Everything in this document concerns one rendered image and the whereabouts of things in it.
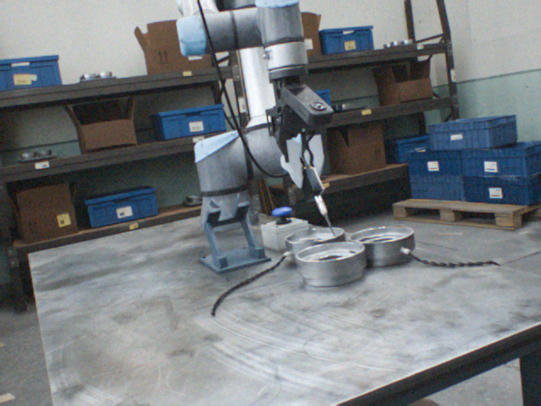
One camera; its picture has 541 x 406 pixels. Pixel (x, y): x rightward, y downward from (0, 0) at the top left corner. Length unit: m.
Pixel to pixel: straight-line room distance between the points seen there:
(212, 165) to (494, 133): 3.53
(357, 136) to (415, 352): 4.55
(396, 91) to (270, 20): 4.45
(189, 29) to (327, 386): 0.75
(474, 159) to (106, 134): 2.81
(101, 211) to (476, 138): 2.90
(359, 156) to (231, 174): 3.79
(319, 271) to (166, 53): 3.78
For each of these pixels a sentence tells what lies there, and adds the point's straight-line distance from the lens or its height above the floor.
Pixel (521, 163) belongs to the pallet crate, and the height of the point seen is 0.46.
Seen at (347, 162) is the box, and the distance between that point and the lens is 5.11.
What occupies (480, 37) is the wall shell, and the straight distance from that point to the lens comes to 5.91.
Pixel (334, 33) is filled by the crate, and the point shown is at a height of 1.68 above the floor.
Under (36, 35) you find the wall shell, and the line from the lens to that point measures 4.91.
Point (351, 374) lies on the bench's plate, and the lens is 0.58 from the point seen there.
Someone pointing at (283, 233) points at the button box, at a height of 0.83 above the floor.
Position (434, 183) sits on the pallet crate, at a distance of 5.08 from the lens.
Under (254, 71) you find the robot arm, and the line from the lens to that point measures 1.45.
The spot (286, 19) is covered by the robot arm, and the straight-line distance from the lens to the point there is 1.03.
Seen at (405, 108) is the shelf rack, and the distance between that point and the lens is 5.33.
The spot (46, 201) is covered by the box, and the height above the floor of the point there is 0.72.
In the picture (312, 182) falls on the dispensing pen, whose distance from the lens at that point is 1.02.
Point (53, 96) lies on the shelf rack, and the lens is 4.24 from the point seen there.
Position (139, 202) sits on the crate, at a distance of 4.41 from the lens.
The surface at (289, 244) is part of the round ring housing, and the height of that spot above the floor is 0.84.
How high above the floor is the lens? 1.05
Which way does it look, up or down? 8 degrees down
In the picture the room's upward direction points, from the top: 9 degrees counter-clockwise
